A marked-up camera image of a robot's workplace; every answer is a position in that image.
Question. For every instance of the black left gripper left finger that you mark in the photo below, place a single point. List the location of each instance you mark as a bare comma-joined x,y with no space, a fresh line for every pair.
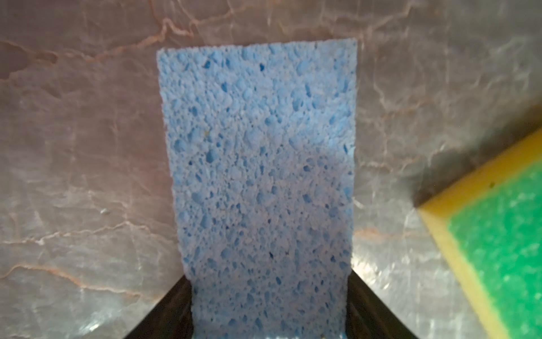
170,318

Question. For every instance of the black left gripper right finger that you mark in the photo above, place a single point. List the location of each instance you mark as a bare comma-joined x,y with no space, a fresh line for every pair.
368,317

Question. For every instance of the green scourer yellow sponge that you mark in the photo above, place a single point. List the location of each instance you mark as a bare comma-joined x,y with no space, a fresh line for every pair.
487,225

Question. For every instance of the blue cellulose sponge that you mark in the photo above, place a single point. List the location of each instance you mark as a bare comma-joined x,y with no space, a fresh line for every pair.
260,141

